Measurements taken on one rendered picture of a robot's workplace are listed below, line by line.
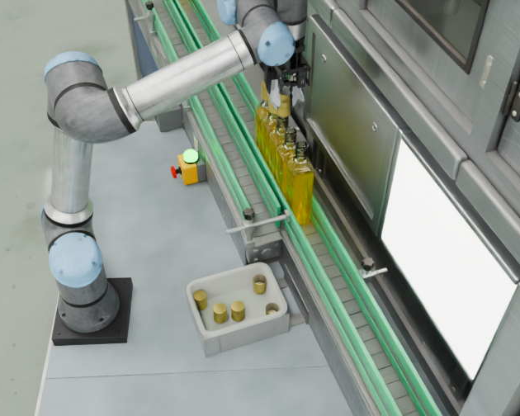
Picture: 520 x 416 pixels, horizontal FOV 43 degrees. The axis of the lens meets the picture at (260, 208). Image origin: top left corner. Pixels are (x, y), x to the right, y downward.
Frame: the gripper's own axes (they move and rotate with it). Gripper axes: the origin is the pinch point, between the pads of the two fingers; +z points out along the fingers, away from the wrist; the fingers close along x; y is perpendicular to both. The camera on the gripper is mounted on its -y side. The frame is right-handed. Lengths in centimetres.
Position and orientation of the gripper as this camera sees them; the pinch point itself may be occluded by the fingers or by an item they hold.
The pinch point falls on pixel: (283, 101)
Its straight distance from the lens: 164.6
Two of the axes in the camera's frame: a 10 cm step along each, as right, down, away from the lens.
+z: 0.0, 6.9, 7.2
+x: 9.4, -2.4, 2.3
